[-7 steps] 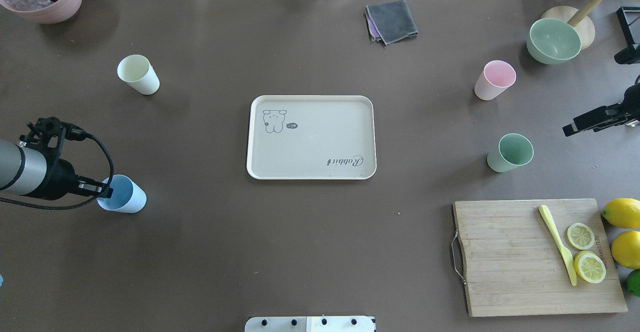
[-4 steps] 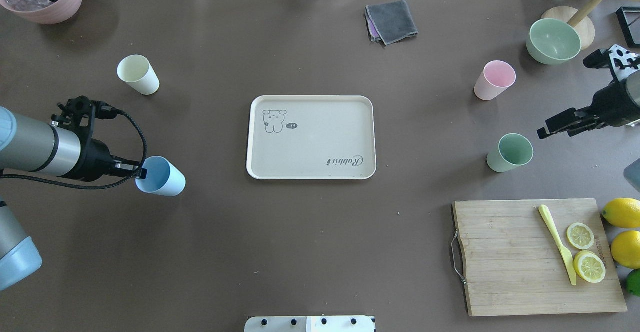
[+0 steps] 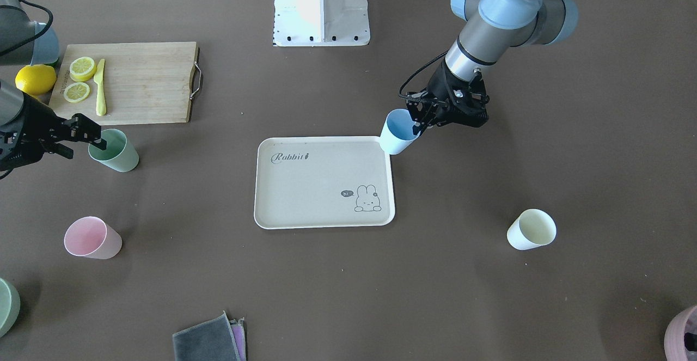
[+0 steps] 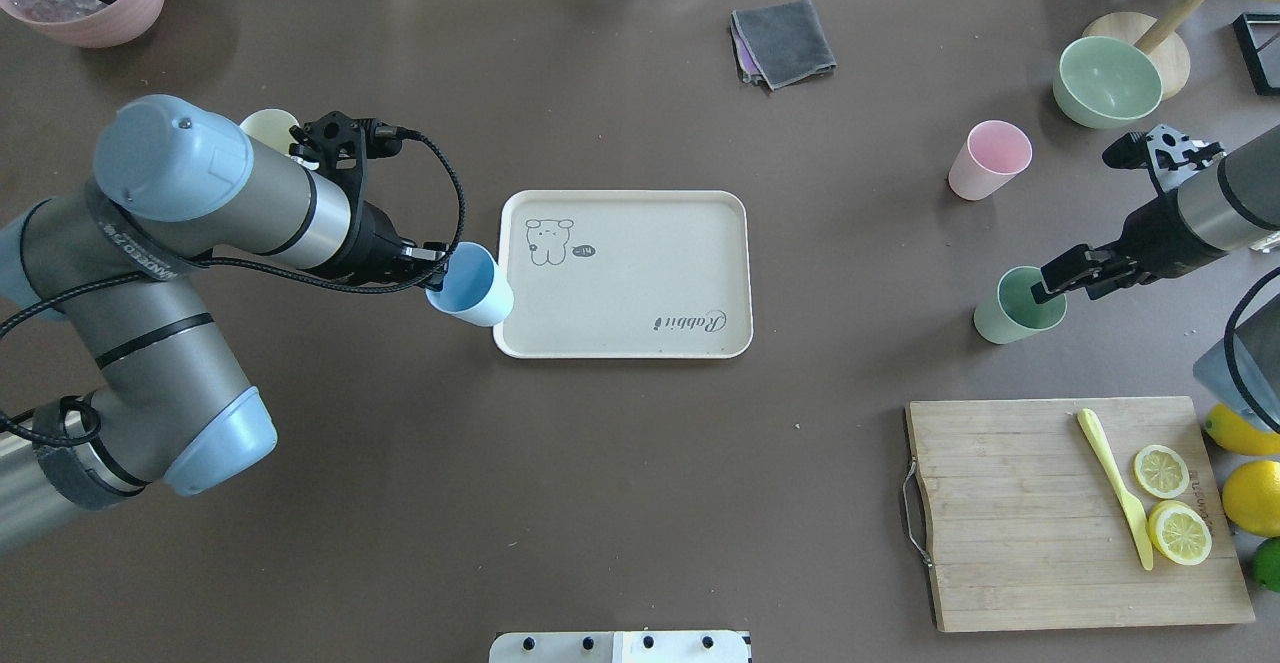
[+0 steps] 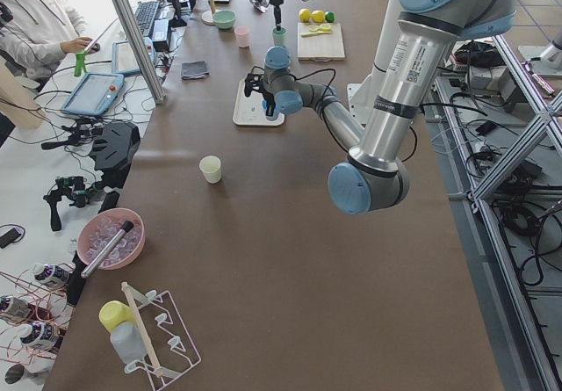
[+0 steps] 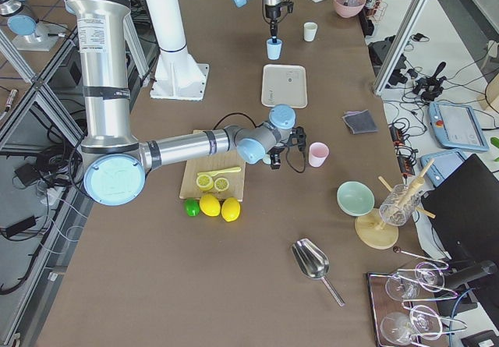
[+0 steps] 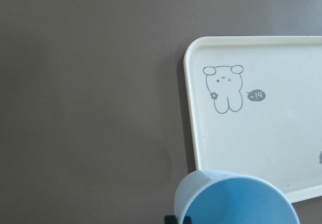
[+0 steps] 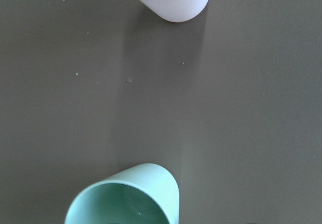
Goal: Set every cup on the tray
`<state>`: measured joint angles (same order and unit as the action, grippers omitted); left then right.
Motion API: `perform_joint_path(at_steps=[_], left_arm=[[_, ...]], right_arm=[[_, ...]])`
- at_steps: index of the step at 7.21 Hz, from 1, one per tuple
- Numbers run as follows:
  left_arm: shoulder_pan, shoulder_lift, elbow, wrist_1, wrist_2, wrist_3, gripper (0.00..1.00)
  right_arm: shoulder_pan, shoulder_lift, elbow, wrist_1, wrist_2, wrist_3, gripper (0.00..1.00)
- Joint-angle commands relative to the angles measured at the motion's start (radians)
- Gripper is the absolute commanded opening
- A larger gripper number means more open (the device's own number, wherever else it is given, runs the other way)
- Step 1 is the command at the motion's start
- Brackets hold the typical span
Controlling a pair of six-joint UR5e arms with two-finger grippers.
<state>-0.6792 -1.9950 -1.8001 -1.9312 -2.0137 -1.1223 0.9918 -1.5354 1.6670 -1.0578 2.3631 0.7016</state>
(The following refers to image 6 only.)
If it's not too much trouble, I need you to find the lemon half slice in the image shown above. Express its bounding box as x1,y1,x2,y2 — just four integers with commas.
196,173,214,192
214,177,230,193

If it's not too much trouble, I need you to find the green plastic cup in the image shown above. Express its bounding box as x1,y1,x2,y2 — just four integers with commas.
262,154,271,165

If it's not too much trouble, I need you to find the black tray with glasses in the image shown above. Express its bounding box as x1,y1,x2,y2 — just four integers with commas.
366,273,467,346

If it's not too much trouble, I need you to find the yellow plastic knife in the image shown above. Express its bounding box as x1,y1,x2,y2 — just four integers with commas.
197,166,242,177

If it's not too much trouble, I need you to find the grey folded cloth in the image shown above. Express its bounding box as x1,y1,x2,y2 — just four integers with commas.
342,109,378,135

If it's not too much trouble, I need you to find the blue plastic cup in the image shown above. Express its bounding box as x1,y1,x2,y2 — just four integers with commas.
266,38,282,60

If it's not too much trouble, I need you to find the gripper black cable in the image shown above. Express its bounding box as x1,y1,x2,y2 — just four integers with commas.
214,112,307,174

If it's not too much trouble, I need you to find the steel ice scoop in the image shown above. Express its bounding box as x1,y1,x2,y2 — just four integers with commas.
292,238,345,306

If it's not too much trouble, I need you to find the pink plastic cup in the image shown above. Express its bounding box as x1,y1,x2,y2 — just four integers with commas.
308,142,330,168

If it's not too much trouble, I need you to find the wooden cup tree stand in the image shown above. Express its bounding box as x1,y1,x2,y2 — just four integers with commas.
355,160,436,250

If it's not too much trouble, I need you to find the black monitor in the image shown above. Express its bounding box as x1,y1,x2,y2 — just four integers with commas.
423,154,498,263

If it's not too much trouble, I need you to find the wooden cutting board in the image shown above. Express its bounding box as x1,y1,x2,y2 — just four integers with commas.
179,130,246,202

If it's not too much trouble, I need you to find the cream rabbit tray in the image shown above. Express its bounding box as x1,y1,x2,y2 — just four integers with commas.
261,64,308,108

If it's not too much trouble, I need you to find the wine glass lower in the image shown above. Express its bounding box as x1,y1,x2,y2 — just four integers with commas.
380,305,443,346

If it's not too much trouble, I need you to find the cream plastic cup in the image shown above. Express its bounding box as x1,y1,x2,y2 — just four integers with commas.
303,22,318,42

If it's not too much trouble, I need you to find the yellow lemon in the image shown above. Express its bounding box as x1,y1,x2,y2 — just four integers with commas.
221,197,241,222
199,194,221,217

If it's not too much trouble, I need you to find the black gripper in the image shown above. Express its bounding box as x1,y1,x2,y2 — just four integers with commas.
268,126,306,170
264,0,293,44

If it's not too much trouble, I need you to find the green bowl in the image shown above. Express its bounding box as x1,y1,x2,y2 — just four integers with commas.
337,181,375,217

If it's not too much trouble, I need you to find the blue teach pendant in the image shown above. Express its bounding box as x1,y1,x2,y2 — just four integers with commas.
420,148,467,187
428,101,489,152

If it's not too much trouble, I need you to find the wine glass upper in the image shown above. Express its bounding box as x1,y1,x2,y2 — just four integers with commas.
385,261,444,301

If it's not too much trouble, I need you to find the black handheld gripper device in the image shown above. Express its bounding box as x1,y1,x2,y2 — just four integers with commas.
412,62,447,101

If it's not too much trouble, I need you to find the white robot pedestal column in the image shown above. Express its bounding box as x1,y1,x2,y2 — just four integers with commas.
147,0,209,101

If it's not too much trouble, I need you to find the yellow lemon middle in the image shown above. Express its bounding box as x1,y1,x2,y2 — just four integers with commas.
199,194,221,217

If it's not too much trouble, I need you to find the pink bowl with ice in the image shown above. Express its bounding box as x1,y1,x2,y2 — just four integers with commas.
333,0,366,18

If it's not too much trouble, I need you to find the yellow lemon outer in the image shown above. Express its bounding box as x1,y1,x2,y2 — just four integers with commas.
221,197,241,222

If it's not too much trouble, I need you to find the clear textured glass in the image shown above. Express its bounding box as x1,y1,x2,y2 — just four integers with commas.
379,184,423,226

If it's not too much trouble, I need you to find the aluminium frame post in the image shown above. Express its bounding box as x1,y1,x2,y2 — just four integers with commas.
373,0,428,97

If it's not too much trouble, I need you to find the wine glass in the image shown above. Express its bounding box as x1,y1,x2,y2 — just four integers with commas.
380,305,443,346
385,261,444,301

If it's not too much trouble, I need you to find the green lime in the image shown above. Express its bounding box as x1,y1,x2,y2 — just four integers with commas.
183,199,200,217

